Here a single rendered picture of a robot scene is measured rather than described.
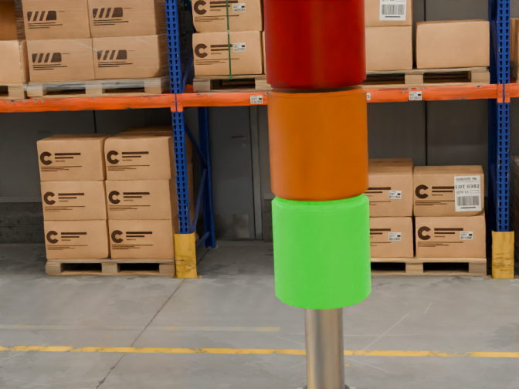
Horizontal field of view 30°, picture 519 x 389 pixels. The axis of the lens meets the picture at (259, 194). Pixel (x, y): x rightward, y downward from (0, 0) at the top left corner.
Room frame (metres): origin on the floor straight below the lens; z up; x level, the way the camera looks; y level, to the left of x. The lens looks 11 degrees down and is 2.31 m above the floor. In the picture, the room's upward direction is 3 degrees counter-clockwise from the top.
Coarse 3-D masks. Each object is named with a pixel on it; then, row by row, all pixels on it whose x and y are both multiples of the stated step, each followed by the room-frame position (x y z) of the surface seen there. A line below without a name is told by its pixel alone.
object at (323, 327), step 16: (320, 320) 0.48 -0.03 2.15; (336, 320) 0.48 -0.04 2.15; (320, 336) 0.48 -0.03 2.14; (336, 336) 0.48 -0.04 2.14; (320, 352) 0.48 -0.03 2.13; (336, 352) 0.48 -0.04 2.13; (320, 368) 0.48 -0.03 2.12; (336, 368) 0.48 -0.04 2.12; (320, 384) 0.48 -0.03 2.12; (336, 384) 0.48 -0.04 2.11
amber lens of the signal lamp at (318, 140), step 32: (288, 96) 0.47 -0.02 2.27; (320, 96) 0.46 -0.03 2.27; (352, 96) 0.47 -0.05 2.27; (288, 128) 0.47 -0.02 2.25; (320, 128) 0.46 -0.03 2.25; (352, 128) 0.47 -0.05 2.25; (288, 160) 0.47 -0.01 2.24; (320, 160) 0.46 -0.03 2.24; (352, 160) 0.47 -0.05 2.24; (288, 192) 0.47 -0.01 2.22; (320, 192) 0.46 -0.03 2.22; (352, 192) 0.47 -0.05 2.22
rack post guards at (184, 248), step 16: (176, 240) 8.16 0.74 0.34; (192, 240) 8.16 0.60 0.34; (496, 240) 7.73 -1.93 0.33; (512, 240) 7.72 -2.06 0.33; (176, 256) 8.17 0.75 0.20; (192, 256) 8.15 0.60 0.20; (496, 256) 7.73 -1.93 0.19; (512, 256) 7.72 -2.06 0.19; (176, 272) 8.19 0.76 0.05; (192, 272) 8.15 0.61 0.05; (496, 272) 7.73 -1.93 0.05; (512, 272) 7.72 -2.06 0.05
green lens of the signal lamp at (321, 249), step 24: (288, 216) 0.47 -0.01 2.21; (312, 216) 0.46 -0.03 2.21; (336, 216) 0.46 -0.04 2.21; (360, 216) 0.47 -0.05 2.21; (288, 240) 0.47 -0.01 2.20; (312, 240) 0.46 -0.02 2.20; (336, 240) 0.46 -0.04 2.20; (360, 240) 0.47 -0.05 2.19; (288, 264) 0.47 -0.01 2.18; (312, 264) 0.46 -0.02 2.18; (336, 264) 0.46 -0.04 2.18; (360, 264) 0.47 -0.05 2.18; (288, 288) 0.47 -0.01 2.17; (312, 288) 0.46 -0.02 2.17; (336, 288) 0.46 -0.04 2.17; (360, 288) 0.47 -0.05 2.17
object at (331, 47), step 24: (264, 0) 0.48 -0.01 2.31; (288, 0) 0.47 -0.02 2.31; (312, 0) 0.46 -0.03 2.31; (336, 0) 0.46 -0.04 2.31; (360, 0) 0.47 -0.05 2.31; (264, 24) 0.48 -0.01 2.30; (288, 24) 0.47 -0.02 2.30; (312, 24) 0.46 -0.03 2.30; (336, 24) 0.46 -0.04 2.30; (360, 24) 0.47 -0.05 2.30; (288, 48) 0.47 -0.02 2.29; (312, 48) 0.46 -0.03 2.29; (336, 48) 0.46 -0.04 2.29; (360, 48) 0.47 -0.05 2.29; (288, 72) 0.47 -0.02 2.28; (312, 72) 0.46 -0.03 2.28; (336, 72) 0.46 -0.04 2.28; (360, 72) 0.47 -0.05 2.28
